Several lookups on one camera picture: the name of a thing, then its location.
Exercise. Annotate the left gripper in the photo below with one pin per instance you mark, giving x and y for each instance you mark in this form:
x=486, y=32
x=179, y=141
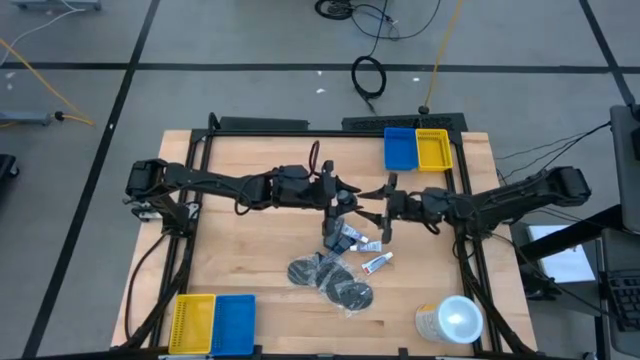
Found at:
x=300, y=192

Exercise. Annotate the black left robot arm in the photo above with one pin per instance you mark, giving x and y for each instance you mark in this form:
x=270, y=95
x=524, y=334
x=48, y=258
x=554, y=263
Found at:
x=200, y=180

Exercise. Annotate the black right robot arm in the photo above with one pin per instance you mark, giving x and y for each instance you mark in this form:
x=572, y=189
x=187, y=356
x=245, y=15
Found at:
x=525, y=192

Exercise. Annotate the grey monitor back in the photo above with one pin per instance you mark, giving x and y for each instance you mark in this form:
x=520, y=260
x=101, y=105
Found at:
x=627, y=165

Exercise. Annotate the blue plastic basket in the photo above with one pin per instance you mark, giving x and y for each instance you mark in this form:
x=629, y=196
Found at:
x=234, y=325
x=400, y=150

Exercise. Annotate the white yellow wipes canister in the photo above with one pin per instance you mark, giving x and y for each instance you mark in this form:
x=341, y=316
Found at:
x=452, y=320

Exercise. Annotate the white paper sheet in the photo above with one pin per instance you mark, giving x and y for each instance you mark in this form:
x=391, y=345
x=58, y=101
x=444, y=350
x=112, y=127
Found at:
x=565, y=260

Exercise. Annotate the grey metal stand foot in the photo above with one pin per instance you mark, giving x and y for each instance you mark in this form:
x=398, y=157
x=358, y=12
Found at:
x=55, y=4
x=25, y=118

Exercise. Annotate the yellow plastic basket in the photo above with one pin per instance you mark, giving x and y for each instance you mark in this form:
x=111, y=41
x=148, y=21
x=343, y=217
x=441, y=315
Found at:
x=192, y=325
x=434, y=150

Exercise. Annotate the grey toiletry bottle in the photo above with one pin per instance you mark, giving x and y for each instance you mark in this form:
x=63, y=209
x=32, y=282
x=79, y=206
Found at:
x=346, y=197

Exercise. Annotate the black desk leg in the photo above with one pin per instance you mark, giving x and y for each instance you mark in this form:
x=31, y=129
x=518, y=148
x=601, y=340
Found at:
x=570, y=235

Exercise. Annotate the black laptop keyboard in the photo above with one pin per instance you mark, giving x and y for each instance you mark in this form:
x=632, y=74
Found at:
x=622, y=295

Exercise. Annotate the white red toothpaste tube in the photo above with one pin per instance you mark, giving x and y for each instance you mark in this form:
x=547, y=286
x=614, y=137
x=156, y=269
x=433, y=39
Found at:
x=377, y=263

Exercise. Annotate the Crest white purple toothpaste tube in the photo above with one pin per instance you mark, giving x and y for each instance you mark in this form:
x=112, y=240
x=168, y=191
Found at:
x=354, y=233

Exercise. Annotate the black caster wheel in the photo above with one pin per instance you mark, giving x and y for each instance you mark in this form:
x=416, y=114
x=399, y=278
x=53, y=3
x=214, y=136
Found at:
x=6, y=167

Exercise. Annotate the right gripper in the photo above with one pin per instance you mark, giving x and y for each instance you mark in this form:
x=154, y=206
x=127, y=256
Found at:
x=415, y=207

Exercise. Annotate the bagged dark batteries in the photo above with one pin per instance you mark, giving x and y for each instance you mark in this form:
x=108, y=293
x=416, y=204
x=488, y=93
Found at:
x=334, y=230

